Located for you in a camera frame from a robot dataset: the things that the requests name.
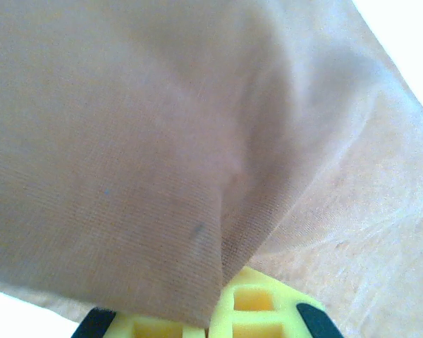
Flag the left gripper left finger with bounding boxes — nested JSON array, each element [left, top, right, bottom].
[[70, 306, 212, 338]]

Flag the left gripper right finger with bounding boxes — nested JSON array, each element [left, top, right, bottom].
[[207, 265, 343, 338]]

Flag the brown long pants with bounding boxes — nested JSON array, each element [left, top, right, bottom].
[[0, 0, 423, 338]]

